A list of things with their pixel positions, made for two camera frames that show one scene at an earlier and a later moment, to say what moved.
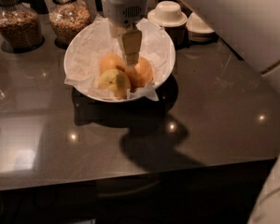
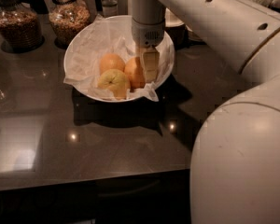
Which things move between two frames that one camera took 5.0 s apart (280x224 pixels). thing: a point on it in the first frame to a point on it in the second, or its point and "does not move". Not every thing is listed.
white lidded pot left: [168, 14] does not move
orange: [140, 74] does not move
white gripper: [122, 9] to [147, 34]
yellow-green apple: [115, 80] does not move
